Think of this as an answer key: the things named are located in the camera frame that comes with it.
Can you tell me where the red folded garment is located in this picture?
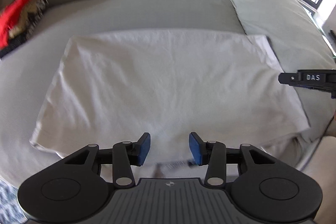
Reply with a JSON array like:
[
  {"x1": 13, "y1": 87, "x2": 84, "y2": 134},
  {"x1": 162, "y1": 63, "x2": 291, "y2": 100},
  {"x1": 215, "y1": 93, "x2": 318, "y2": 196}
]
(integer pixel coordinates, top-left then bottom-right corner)
[{"x1": 1, "y1": 0, "x2": 30, "y2": 50}]

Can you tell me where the white t-shirt with script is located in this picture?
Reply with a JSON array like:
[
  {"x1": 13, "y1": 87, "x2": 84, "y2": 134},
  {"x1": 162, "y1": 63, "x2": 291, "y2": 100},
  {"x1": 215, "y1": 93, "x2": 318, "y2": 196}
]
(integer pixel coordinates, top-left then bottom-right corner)
[{"x1": 30, "y1": 29, "x2": 310, "y2": 178}]

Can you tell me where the grey sofa armrest cushion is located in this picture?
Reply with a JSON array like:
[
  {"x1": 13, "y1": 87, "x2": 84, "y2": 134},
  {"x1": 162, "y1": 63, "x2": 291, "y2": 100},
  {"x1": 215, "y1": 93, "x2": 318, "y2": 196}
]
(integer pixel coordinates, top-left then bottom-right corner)
[{"x1": 226, "y1": 0, "x2": 335, "y2": 142}]

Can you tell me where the black white knit garment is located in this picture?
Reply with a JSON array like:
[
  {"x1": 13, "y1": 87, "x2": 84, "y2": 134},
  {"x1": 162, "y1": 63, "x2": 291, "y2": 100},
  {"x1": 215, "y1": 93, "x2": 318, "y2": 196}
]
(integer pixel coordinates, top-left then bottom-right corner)
[{"x1": 0, "y1": 28, "x2": 34, "y2": 59}]

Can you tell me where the grey sofa seat cushion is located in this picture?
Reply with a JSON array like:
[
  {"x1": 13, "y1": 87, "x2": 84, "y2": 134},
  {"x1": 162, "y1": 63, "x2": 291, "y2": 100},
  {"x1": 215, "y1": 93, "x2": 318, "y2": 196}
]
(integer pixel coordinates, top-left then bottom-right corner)
[{"x1": 1, "y1": 0, "x2": 245, "y2": 186}]

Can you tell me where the blue white patterned rug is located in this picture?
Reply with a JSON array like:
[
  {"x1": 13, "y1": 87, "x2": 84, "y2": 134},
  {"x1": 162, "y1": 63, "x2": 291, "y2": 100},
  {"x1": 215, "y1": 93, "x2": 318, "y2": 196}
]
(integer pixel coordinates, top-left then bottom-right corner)
[{"x1": 0, "y1": 179, "x2": 27, "y2": 224}]

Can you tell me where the tan patterned folded garment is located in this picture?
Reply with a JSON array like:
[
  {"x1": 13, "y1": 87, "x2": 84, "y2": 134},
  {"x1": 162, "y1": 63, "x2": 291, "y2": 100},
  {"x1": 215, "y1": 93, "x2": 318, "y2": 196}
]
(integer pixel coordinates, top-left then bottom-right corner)
[{"x1": 9, "y1": 0, "x2": 48, "y2": 39}]

